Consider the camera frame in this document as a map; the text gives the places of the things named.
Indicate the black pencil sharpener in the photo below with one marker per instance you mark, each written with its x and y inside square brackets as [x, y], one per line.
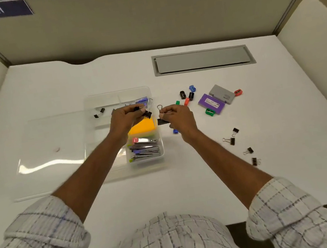
[191, 96]
[183, 94]

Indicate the small blue plastic piece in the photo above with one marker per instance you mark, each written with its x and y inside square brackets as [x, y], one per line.
[175, 131]

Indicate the clear plastic storage box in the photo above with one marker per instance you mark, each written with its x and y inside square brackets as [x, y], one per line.
[142, 144]

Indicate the purple staples box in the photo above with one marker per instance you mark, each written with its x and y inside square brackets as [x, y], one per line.
[211, 102]

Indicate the small red pencil sharpener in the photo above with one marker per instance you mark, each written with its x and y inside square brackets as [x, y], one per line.
[186, 102]

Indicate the grey staples box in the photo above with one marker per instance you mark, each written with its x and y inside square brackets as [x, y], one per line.
[222, 93]

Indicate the beige desk partition panel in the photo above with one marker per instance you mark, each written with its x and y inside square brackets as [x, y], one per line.
[140, 17]

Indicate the person's left thumb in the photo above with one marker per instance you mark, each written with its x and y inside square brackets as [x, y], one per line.
[138, 114]

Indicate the pink plastic piece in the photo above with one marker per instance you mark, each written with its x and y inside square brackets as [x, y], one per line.
[135, 140]

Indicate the person's right hand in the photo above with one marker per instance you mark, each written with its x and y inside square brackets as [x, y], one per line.
[183, 120]

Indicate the person's right thumb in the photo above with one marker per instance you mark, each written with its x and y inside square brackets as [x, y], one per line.
[166, 118]

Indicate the blue pencil sharpener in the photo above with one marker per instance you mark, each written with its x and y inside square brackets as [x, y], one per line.
[192, 88]

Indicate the white plaid shirt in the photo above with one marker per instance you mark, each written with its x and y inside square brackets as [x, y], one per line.
[170, 245]

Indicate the clear plastic box lid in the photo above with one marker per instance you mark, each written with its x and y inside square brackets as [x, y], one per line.
[48, 159]

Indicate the blue plastic clip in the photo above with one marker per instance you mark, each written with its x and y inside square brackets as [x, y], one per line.
[142, 100]

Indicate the person's right forearm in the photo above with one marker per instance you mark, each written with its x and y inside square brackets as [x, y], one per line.
[226, 168]

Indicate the person's left hand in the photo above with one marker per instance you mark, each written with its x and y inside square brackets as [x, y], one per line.
[121, 122]

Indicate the person's left forearm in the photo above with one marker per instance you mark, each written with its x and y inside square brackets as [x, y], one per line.
[91, 177]

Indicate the orange sticky note pad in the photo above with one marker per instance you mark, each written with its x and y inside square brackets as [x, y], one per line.
[142, 127]

